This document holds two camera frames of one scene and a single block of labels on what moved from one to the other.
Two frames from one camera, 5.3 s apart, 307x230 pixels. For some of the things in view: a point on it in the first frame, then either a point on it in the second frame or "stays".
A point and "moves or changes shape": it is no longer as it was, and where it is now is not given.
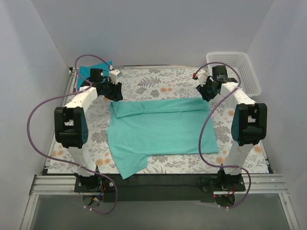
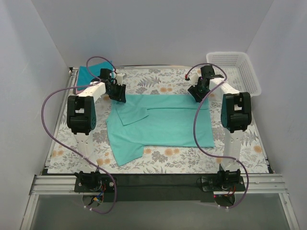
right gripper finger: (206, 90) to (192, 90)
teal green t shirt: (138, 128) moves or changes shape
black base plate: (160, 186) stays
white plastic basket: (249, 82) stays
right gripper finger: (210, 96) to (200, 94)
